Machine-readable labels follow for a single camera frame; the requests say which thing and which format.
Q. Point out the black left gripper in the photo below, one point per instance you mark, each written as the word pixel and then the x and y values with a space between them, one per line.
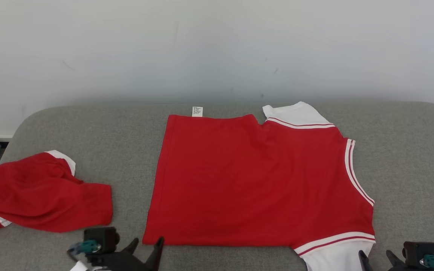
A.
pixel 119 263

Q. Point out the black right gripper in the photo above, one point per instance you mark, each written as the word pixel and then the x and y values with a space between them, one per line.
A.
pixel 409 269

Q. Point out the red basketball shorts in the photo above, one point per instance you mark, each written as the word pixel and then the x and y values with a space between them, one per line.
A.
pixel 40 192

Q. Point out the red white basketball jersey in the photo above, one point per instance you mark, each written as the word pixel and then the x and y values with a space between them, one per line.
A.
pixel 239 180

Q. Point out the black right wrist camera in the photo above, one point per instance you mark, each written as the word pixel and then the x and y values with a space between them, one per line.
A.
pixel 420 250

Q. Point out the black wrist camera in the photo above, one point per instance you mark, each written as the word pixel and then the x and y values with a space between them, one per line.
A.
pixel 102 237
pixel 420 250

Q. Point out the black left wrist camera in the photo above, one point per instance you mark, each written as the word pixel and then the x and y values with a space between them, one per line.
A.
pixel 102 237

